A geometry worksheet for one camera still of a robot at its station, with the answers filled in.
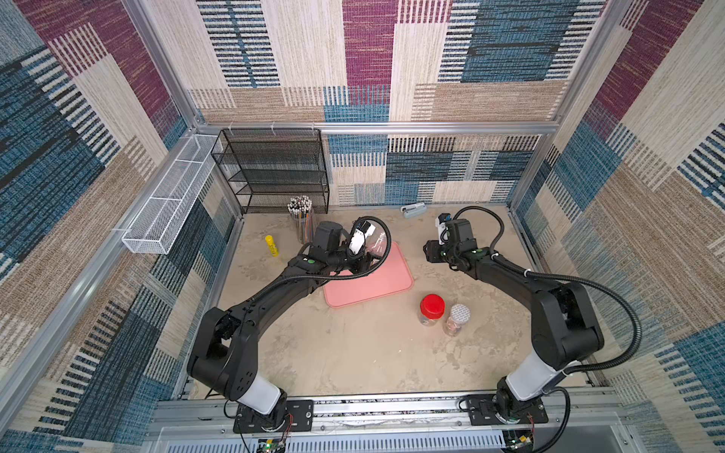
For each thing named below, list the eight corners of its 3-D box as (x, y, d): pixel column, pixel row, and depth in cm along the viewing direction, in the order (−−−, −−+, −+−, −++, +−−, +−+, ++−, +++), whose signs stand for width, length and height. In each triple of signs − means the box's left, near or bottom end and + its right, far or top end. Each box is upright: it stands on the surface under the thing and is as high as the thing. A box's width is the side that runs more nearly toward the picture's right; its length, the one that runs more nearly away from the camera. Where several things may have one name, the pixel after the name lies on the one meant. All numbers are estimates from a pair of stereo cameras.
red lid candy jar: (419, 327, 90) (423, 314, 83) (417, 307, 94) (421, 294, 87) (441, 326, 90) (447, 314, 83) (438, 307, 94) (443, 293, 87)
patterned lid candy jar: (445, 336, 88) (454, 320, 79) (443, 321, 91) (451, 304, 82) (461, 336, 88) (472, 320, 79) (458, 321, 91) (468, 304, 82)
